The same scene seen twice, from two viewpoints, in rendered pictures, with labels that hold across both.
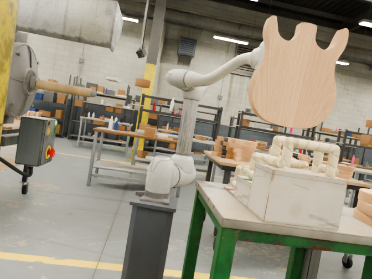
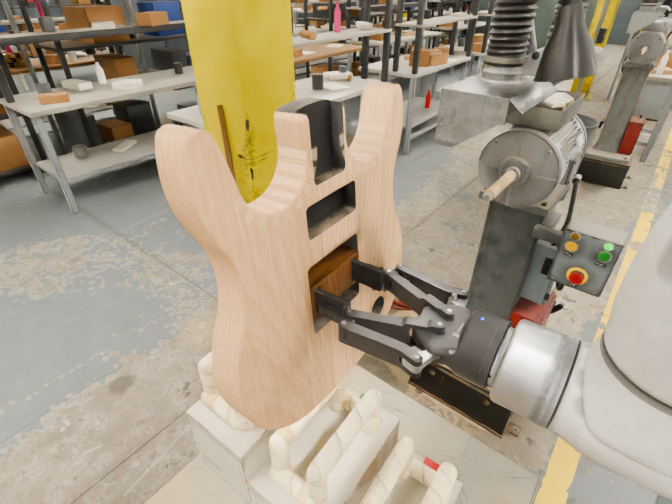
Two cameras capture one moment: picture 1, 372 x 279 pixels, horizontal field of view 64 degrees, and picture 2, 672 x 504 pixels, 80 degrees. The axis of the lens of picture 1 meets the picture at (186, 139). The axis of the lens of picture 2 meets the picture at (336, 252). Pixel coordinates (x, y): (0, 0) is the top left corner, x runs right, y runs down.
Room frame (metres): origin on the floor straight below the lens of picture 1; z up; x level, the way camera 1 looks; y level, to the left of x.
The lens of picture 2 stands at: (1.49, -0.66, 1.76)
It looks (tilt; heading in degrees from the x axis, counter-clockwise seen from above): 34 degrees down; 136
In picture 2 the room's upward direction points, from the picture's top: straight up
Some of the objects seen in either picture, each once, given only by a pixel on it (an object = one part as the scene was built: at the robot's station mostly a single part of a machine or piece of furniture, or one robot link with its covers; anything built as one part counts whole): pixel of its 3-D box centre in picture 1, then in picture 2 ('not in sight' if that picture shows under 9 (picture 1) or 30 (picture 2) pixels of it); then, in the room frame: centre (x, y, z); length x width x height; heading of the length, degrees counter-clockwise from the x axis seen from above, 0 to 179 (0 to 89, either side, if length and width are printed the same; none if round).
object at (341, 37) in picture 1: (335, 41); (214, 181); (1.19, -0.52, 1.61); 0.07 x 0.04 x 0.10; 99
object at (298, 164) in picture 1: (284, 161); (310, 407); (1.14, -0.39, 1.12); 0.20 x 0.03 x 0.03; 100
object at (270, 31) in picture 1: (273, 29); (375, 120); (1.15, -0.26, 1.60); 0.07 x 0.04 x 0.09; 99
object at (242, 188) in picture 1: (273, 194); (328, 461); (1.19, -0.38, 0.98); 0.27 x 0.16 x 0.09; 101
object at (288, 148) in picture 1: (286, 155); not in sight; (0.97, -0.33, 1.15); 0.03 x 0.03 x 0.09
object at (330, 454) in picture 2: (274, 159); (347, 432); (1.23, -0.38, 1.12); 0.20 x 0.03 x 0.03; 100
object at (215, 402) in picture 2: (326, 169); (224, 408); (1.04, -0.50, 1.12); 0.11 x 0.03 x 0.03; 11
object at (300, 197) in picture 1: (295, 195); (269, 408); (1.03, -0.41, 1.02); 0.27 x 0.15 x 0.17; 101
